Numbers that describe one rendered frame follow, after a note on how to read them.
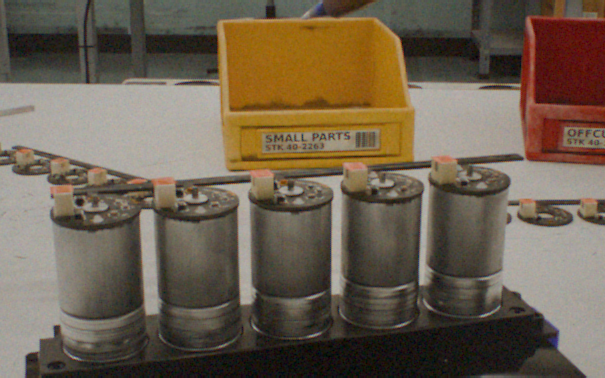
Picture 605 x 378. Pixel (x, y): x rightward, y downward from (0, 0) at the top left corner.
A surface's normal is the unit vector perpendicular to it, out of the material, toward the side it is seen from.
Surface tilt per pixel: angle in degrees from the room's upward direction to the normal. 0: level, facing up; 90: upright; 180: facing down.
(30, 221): 0
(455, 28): 90
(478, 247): 90
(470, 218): 90
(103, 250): 90
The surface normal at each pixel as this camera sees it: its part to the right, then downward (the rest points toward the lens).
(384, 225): 0.04, 0.33
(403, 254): 0.53, 0.28
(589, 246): 0.00, -0.94
